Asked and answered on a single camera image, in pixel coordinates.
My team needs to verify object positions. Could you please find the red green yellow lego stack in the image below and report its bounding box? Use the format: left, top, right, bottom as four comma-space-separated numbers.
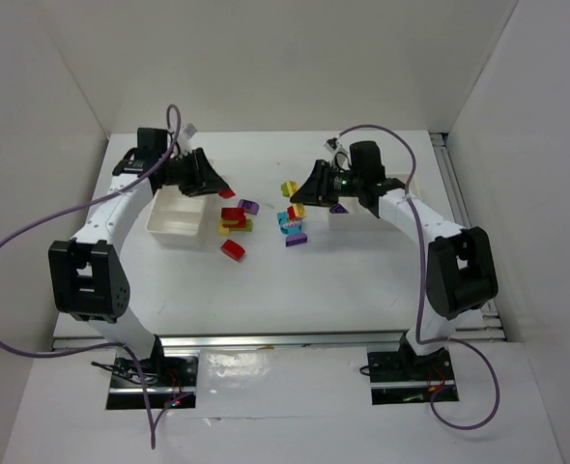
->
281, 181, 306, 219

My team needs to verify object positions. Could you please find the red small lego brick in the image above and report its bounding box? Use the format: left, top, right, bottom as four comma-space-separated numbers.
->
218, 189, 236, 199

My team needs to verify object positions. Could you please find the red curved lego brick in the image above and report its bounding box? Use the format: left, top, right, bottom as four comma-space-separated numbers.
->
220, 239, 246, 262

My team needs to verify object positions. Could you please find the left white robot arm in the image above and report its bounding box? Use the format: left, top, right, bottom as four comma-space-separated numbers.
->
48, 125, 229, 363

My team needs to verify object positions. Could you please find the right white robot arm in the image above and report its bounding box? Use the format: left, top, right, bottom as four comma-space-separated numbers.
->
291, 138, 499, 366

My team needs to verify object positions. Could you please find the teal character lego figure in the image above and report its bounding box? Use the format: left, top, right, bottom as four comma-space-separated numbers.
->
277, 212, 302, 235

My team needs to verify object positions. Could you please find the left white divided tray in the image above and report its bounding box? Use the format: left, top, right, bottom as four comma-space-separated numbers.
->
146, 186, 213, 248

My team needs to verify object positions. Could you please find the white divided tray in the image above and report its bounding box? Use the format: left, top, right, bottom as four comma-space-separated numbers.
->
146, 186, 213, 248
328, 173, 406, 231

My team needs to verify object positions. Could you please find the purple curved lego base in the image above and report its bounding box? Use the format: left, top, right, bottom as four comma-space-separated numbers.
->
285, 232, 308, 247

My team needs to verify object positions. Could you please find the right white divided tray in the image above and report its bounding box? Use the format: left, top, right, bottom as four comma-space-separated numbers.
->
328, 173, 406, 231

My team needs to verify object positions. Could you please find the red yellow green lego pile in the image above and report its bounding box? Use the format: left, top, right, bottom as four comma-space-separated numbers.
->
217, 207, 253, 236

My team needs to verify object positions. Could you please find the purple printed lego brick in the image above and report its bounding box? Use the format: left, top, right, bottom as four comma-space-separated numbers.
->
238, 199, 260, 216

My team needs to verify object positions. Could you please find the aluminium rail front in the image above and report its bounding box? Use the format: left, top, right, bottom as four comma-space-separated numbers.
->
52, 329, 460, 350

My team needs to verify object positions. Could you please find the aluminium rail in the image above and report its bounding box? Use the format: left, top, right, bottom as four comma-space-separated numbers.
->
52, 329, 460, 350
429, 132, 506, 341

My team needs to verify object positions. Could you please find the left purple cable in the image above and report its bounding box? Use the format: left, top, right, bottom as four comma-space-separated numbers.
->
0, 103, 189, 450

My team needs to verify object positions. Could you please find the purple cable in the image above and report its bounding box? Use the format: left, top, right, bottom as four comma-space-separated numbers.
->
328, 124, 502, 431
0, 103, 189, 450

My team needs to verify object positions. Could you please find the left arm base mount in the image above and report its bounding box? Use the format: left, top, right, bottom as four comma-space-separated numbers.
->
91, 353, 199, 411

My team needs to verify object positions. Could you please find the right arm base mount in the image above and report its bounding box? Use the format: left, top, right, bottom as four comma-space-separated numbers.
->
358, 335, 459, 405

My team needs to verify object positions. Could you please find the aluminium rail right side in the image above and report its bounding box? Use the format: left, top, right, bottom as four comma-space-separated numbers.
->
429, 132, 506, 341

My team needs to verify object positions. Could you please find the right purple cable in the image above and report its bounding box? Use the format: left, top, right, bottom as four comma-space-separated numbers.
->
328, 124, 502, 431

